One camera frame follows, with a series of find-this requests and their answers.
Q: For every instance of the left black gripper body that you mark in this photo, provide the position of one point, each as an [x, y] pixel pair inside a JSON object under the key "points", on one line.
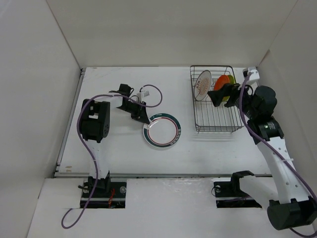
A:
{"points": [[133, 108]]}

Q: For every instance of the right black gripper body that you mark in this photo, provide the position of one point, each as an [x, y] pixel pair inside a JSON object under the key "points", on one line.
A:
{"points": [[236, 91]]}

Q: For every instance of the white plate orange sunburst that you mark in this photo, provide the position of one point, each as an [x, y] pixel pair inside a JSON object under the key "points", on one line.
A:
{"points": [[202, 85]]}

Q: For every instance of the lime green plate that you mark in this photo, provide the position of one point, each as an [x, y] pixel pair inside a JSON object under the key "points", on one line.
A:
{"points": [[231, 81]]}

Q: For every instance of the white plate green red rim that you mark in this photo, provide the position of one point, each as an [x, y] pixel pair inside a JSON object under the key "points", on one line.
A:
{"points": [[163, 131]]}

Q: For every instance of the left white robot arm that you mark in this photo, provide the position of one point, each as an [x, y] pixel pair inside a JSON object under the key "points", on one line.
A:
{"points": [[93, 125]]}

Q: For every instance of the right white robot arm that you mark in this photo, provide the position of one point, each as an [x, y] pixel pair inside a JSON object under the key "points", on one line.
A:
{"points": [[294, 204]]}

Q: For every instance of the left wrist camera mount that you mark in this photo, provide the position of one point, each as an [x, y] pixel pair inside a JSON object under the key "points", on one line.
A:
{"points": [[142, 95]]}

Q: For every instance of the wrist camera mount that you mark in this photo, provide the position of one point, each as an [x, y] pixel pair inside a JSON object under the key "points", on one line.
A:
{"points": [[142, 95], [255, 76]]}

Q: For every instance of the grey wire dish rack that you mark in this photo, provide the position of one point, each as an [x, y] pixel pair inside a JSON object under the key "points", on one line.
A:
{"points": [[209, 118]]}

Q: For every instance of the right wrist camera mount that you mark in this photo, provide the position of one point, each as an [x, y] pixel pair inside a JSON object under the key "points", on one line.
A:
{"points": [[255, 76]]}

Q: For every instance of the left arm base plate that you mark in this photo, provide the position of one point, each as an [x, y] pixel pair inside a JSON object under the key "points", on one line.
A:
{"points": [[113, 199]]}

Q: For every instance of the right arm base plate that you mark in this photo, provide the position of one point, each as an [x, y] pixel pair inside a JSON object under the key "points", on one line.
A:
{"points": [[227, 196]]}

